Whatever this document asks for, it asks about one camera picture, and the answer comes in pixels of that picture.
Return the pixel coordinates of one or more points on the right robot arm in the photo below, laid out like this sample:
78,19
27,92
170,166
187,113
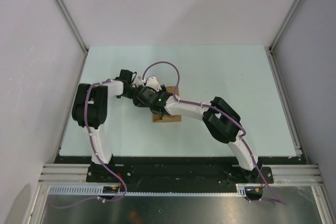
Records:
222,122

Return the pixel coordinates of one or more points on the right aluminium frame post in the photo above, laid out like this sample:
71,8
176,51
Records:
289,17

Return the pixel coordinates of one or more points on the aluminium frame post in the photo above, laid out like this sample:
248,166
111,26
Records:
71,24
289,17

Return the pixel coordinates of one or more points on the brown cardboard express box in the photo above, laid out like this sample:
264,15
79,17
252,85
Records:
167,118

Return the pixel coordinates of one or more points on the aluminium crossbar profile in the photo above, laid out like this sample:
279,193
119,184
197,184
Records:
283,175

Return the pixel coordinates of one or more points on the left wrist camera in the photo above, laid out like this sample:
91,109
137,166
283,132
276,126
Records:
138,82

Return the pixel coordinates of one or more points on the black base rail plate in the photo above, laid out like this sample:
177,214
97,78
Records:
178,174

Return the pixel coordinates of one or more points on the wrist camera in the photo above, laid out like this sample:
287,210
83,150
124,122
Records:
152,82
138,82

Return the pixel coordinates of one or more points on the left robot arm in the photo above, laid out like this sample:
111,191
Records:
90,109

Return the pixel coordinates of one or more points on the left aluminium frame post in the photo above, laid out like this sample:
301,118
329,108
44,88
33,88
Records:
71,24

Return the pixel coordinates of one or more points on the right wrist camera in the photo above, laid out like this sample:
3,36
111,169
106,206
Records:
152,82

